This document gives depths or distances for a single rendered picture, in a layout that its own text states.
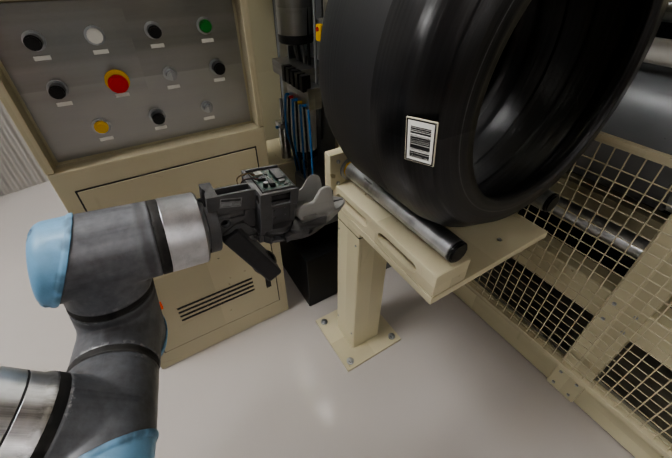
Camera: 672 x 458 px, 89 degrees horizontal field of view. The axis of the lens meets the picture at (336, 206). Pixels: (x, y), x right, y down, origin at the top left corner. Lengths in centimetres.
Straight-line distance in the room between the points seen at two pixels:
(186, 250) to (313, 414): 109
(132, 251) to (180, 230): 5
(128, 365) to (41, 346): 154
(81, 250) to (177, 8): 71
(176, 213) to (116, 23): 65
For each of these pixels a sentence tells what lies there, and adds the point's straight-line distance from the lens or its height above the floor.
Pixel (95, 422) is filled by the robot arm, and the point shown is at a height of 100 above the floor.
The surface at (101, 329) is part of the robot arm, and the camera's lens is 48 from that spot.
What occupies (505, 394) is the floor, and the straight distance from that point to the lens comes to 158.
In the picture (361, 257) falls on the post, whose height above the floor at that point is 53.
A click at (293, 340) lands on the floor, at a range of 156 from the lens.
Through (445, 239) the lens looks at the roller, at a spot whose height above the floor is 92.
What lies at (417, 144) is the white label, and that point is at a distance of 43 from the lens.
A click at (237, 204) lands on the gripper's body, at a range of 44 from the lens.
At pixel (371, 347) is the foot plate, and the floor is 1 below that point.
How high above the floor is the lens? 132
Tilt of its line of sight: 37 degrees down
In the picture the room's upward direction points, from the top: straight up
